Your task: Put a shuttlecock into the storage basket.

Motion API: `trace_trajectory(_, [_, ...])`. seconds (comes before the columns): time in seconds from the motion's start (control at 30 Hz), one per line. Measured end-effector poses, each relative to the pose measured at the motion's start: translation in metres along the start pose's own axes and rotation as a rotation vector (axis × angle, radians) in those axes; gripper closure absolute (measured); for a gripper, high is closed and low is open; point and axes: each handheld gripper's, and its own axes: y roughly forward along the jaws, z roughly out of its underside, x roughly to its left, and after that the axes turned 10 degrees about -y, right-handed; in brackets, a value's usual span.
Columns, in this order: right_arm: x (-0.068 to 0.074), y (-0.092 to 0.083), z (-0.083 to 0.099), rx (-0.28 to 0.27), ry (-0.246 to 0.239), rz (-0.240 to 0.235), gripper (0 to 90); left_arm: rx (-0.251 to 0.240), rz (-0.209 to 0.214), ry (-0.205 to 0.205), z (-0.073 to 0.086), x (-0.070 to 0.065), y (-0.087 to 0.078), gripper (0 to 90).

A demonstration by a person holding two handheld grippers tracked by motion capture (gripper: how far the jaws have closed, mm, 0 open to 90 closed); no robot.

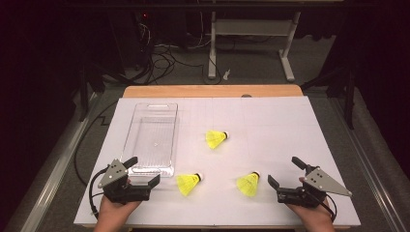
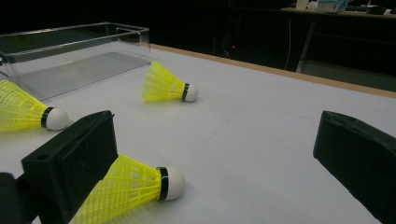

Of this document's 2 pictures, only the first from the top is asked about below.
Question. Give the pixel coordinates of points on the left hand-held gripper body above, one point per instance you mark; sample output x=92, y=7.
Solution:
x=112, y=175

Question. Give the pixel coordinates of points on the wooden table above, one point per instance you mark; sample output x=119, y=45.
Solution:
x=193, y=91

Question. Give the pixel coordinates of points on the small white floor object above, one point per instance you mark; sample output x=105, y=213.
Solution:
x=227, y=74

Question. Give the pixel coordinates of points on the person's left hand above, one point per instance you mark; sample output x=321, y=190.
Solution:
x=114, y=211

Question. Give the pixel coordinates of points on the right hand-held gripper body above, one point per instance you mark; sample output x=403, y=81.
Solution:
x=317, y=183

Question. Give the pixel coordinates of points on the clear plastic tray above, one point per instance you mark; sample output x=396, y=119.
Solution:
x=151, y=135

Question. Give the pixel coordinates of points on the black metal stand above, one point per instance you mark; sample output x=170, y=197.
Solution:
x=349, y=106
x=84, y=96

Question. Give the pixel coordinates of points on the aluminium floor rail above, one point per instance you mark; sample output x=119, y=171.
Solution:
x=370, y=170
x=54, y=174

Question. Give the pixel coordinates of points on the white board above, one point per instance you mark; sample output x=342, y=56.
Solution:
x=274, y=129

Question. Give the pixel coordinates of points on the grey round table grommet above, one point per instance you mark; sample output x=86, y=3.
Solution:
x=246, y=95

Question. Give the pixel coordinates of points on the black computer tower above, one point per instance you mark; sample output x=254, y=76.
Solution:
x=129, y=38

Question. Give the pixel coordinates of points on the person's right hand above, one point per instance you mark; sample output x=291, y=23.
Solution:
x=311, y=216

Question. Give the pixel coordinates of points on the yellow shuttlecock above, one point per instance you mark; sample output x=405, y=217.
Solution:
x=187, y=184
x=214, y=139
x=248, y=185

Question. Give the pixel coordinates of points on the white metal desk frame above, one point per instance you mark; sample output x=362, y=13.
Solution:
x=251, y=27

